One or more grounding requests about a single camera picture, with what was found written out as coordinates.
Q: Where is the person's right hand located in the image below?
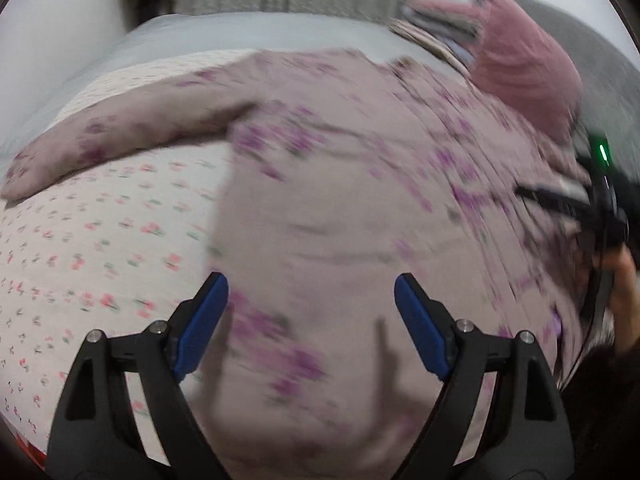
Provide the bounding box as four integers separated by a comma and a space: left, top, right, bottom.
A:
606, 246, 640, 357

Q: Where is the cherry print bed sheet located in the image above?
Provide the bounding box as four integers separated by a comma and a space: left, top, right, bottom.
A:
0, 50, 261, 466

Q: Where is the light blue bed cover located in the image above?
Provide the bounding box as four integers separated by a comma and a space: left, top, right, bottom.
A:
0, 10, 451, 156

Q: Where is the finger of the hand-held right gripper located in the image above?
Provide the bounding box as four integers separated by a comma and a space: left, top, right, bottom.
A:
515, 184, 597, 222

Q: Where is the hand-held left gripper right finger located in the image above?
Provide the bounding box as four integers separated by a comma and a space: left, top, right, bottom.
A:
394, 273, 576, 480

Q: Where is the red cloth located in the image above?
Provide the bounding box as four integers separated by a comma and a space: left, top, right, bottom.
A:
7, 432, 48, 473

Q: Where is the pink pillow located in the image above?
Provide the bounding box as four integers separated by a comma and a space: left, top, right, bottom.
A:
410, 0, 583, 143

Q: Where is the stack of folded striped clothes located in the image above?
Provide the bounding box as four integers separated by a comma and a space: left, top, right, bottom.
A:
387, 2, 481, 73

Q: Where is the floral mauve garment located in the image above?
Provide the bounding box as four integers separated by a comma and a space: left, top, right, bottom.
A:
0, 47, 616, 480

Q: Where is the grey headboard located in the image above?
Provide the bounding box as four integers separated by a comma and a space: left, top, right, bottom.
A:
500, 0, 636, 161

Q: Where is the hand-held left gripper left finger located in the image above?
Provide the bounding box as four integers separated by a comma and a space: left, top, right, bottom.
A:
45, 272, 236, 480

